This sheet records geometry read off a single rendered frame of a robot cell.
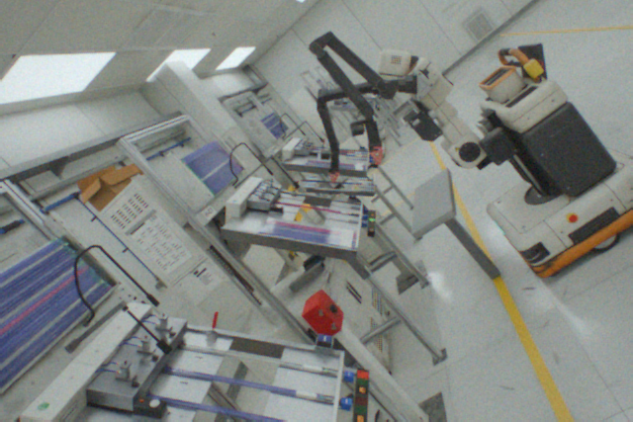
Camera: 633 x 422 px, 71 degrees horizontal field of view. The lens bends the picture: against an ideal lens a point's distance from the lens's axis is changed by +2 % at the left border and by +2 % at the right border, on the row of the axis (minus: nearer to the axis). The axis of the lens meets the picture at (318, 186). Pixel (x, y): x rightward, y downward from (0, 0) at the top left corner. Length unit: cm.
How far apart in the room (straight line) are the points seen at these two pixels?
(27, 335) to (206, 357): 50
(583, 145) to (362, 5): 820
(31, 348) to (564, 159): 212
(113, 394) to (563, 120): 200
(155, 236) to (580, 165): 210
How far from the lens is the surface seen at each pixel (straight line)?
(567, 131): 227
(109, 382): 143
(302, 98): 715
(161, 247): 250
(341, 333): 198
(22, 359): 144
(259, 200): 258
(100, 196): 258
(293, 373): 150
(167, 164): 244
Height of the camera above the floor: 141
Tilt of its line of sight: 9 degrees down
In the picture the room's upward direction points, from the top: 41 degrees counter-clockwise
